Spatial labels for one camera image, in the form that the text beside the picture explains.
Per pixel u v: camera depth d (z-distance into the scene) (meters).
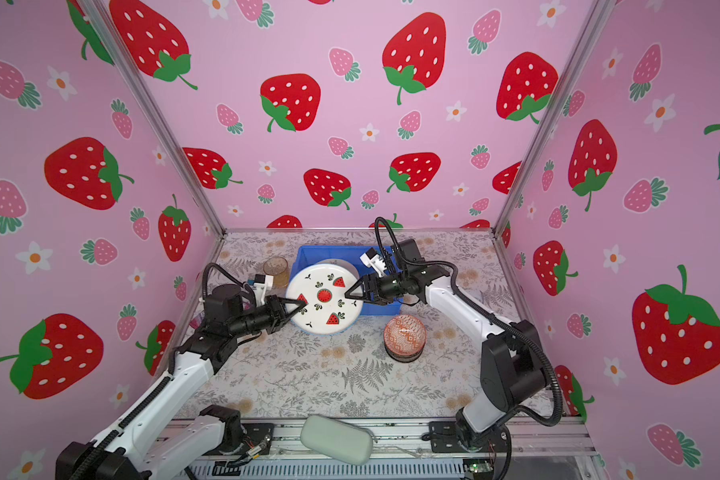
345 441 0.72
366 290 0.70
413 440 0.76
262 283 0.73
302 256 1.06
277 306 0.67
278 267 1.03
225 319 0.60
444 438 0.73
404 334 0.84
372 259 0.76
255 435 0.74
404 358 0.80
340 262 1.08
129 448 0.41
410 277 0.66
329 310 0.76
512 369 0.44
